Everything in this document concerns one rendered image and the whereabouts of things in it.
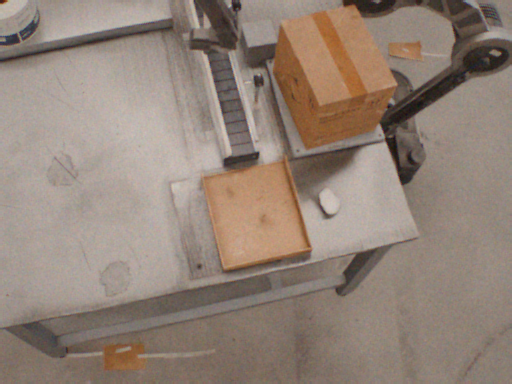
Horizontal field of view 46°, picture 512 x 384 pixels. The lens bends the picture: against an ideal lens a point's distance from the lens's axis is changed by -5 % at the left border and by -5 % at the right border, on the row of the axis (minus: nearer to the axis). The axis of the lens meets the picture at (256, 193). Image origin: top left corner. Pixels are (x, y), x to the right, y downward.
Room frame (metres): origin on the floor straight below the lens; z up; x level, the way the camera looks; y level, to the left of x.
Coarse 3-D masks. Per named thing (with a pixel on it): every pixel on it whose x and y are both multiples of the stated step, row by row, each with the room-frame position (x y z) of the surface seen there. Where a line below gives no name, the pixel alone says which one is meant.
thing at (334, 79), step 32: (288, 32) 1.12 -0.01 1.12; (320, 32) 1.14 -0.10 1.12; (352, 32) 1.16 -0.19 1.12; (288, 64) 1.07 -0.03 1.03; (320, 64) 1.03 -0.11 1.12; (352, 64) 1.05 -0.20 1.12; (384, 64) 1.07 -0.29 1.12; (288, 96) 1.04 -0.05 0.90; (320, 96) 0.92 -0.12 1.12; (352, 96) 0.94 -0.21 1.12; (384, 96) 0.99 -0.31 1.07; (320, 128) 0.90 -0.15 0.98; (352, 128) 0.96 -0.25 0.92
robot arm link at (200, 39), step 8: (192, 32) 1.06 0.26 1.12; (200, 32) 1.06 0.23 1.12; (208, 32) 1.07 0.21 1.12; (192, 40) 1.04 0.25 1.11; (200, 40) 1.04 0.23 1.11; (208, 40) 1.05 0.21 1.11; (216, 40) 1.05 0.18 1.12; (224, 40) 1.03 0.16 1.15; (232, 40) 1.03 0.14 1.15; (192, 48) 1.03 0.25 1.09; (200, 48) 1.04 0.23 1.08; (208, 48) 1.04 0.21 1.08
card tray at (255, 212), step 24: (240, 168) 0.80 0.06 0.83; (264, 168) 0.82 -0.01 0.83; (288, 168) 0.81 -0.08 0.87; (216, 192) 0.71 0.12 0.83; (240, 192) 0.72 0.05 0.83; (264, 192) 0.74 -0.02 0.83; (288, 192) 0.75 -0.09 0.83; (216, 216) 0.64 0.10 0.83; (240, 216) 0.65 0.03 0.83; (264, 216) 0.66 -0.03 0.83; (288, 216) 0.68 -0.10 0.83; (216, 240) 0.55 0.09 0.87; (240, 240) 0.58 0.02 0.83; (264, 240) 0.59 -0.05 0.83; (288, 240) 0.60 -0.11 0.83; (240, 264) 0.50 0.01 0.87
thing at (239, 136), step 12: (216, 60) 1.14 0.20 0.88; (228, 60) 1.15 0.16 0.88; (216, 72) 1.10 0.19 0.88; (228, 72) 1.10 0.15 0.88; (216, 84) 1.05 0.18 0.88; (228, 84) 1.06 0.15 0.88; (228, 96) 1.02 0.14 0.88; (228, 108) 0.97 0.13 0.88; (240, 108) 0.98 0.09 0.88; (228, 120) 0.93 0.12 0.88; (240, 120) 0.94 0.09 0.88; (228, 132) 0.89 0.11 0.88; (240, 132) 0.90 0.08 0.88; (240, 144) 0.86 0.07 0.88; (252, 144) 0.86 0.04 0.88; (228, 156) 0.81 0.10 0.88; (240, 156) 0.82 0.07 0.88
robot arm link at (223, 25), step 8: (200, 0) 1.02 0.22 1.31; (208, 0) 1.03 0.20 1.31; (216, 0) 1.04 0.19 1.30; (208, 8) 1.03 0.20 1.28; (216, 8) 1.04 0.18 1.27; (224, 8) 1.06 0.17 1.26; (208, 16) 1.03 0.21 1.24; (216, 16) 1.04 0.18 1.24; (224, 16) 1.04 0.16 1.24; (232, 16) 1.08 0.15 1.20; (216, 24) 1.04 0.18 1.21; (224, 24) 1.04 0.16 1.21; (232, 24) 1.05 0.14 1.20; (216, 32) 1.04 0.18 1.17; (224, 32) 1.04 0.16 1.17; (232, 32) 1.04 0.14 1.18
